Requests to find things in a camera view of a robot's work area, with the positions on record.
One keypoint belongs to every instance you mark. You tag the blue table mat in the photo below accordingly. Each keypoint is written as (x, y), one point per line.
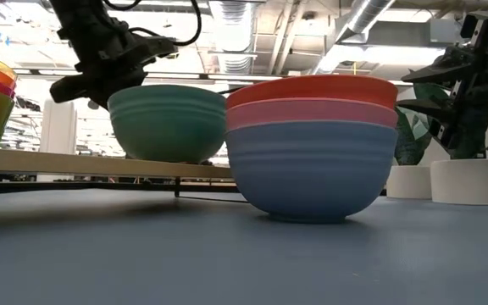
(227, 254)

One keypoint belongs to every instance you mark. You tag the wooden shelf with black frame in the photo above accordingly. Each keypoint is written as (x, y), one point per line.
(79, 163)

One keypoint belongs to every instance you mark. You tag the blue plastic bowl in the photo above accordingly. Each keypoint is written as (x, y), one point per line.
(312, 169)

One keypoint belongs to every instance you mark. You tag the artificial plant in white pot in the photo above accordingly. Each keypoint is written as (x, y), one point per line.
(409, 182)
(466, 182)

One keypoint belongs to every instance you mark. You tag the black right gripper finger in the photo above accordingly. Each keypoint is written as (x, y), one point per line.
(434, 110)
(447, 70)

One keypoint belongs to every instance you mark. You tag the black table border frame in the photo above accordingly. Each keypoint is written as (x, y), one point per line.
(57, 187)

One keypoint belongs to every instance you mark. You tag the white pillar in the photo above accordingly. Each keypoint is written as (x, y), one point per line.
(57, 140)

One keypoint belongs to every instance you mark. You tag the silver corrugated ventilation duct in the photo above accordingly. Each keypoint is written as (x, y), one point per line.
(233, 25)

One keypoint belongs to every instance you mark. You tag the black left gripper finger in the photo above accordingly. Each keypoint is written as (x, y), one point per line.
(79, 90)

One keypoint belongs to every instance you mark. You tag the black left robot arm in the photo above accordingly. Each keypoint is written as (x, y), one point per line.
(79, 12)

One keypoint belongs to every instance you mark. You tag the pink plastic bowl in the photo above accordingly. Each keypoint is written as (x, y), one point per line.
(312, 113)

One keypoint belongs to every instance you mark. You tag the teal plastic bowl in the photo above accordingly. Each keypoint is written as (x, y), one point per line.
(168, 127)

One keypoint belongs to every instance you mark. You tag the coral red plastic bowl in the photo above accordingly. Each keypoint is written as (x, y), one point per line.
(312, 89)

